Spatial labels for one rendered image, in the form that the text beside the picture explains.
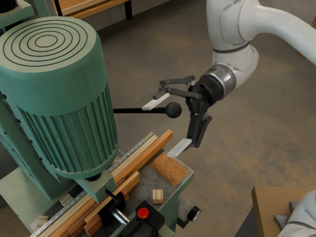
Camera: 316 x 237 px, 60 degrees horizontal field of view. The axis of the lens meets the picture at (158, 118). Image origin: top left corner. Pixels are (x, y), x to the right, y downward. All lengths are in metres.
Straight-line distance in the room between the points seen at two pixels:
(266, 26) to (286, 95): 2.11
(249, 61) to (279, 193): 0.69
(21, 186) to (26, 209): 0.10
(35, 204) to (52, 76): 0.76
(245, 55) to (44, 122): 0.54
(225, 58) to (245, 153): 1.51
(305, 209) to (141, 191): 0.54
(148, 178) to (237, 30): 0.56
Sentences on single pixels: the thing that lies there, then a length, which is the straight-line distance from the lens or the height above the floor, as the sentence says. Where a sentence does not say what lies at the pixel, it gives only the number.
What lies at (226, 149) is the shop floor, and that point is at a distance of 2.21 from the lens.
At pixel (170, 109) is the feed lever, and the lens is 0.56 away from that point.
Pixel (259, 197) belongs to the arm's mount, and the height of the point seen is 0.66.
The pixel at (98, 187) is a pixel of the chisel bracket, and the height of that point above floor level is 1.07.
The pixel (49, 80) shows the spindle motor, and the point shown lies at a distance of 0.44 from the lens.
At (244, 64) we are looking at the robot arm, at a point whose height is 1.29.
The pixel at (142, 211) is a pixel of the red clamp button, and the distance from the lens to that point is 0.80.
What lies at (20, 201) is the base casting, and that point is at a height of 0.80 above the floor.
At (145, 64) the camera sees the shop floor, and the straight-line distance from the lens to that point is 2.89.
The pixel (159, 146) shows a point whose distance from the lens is 1.03.
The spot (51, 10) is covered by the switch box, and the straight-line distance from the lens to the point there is 0.83.
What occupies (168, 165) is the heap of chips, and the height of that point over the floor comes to 0.93.
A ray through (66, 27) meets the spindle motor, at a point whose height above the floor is 1.50.
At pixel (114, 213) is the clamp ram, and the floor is 0.96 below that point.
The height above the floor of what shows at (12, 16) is 1.51.
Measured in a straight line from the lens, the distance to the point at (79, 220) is 0.90.
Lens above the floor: 1.76
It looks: 49 degrees down
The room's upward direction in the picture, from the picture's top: straight up
